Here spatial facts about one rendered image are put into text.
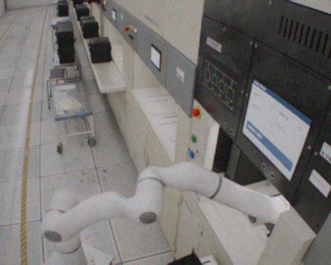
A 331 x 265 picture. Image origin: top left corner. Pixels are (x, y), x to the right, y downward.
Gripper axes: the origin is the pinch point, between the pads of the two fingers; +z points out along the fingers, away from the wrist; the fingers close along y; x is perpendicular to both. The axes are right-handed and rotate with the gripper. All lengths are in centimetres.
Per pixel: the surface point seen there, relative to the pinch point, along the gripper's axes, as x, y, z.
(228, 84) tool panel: 38, -32, -31
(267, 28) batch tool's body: 64, -17, -31
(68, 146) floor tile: -123, -239, -95
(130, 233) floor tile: -122, -98, -56
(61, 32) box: -27, -398, -90
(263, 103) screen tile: 41, -11, -31
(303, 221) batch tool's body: 18.7, 20.5, -31.1
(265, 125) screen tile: 34.9, -7.6, -30.9
